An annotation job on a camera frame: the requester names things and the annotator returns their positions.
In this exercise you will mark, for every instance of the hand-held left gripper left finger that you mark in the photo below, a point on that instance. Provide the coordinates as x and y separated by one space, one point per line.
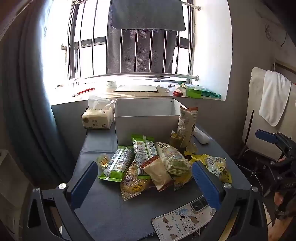
83 186

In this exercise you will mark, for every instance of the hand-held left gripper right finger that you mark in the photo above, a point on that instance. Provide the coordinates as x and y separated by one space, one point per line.
205 185

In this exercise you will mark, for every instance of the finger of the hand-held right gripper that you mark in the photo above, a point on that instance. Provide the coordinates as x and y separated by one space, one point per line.
266 136

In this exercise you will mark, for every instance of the pale green wafer packet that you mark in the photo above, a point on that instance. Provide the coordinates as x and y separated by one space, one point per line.
173 160

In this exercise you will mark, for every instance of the gold snack packet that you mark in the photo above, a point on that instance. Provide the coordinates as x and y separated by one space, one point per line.
177 140

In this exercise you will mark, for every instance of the tall white snack bag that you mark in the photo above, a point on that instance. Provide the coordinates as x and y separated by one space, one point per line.
186 122

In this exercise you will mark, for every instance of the white cardboard box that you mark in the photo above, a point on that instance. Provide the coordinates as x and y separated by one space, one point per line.
143 127

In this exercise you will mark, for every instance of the person's right hand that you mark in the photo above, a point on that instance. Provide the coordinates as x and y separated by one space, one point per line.
278 199

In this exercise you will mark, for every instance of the yellow barcode snack packet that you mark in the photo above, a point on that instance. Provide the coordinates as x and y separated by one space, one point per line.
215 165

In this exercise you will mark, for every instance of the small yellow snack packet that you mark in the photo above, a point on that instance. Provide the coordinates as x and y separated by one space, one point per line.
190 150
182 180

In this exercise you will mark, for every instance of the clear jelly cup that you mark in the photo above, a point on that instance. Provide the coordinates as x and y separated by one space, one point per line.
103 161

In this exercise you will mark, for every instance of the cream chair back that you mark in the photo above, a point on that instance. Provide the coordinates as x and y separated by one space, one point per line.
254 104

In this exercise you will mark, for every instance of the white towel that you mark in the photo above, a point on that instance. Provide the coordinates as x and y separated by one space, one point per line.
274 97

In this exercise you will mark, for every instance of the green and white snack packet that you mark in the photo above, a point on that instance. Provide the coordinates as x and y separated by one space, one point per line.
144 150
118 163

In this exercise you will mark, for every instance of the phone with cartoon case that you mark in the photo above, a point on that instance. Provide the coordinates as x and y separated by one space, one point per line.
182 220

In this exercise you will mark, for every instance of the white remote control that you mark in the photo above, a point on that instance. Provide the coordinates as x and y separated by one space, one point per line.
201 136

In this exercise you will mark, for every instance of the yellow crisp noodle packet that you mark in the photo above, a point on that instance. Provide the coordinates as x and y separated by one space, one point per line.
133 185

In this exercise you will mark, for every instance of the beige red-edged snack packet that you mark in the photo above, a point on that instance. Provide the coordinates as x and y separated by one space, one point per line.
157 173

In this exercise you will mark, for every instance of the tissue pack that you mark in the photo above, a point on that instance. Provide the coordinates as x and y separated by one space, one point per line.
97 119

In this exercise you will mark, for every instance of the green plastic bag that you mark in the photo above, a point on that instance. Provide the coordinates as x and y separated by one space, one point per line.
210 93

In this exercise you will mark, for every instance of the green box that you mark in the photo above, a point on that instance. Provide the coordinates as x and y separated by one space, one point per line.
193 92

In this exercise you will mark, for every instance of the small red container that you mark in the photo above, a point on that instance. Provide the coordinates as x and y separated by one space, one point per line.
177 93

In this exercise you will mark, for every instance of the blue-grey curtain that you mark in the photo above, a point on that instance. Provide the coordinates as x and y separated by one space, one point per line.
27 104

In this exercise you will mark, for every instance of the cardboard sheet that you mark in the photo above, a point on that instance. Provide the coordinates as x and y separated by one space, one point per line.
136 88

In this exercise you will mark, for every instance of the window grille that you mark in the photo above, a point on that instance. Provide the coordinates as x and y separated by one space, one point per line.
76 44

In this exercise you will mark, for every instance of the striped grey towel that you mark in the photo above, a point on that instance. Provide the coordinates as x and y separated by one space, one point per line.
143 53

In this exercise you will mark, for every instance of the dark grey towel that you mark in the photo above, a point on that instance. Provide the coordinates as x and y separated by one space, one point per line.
148 16

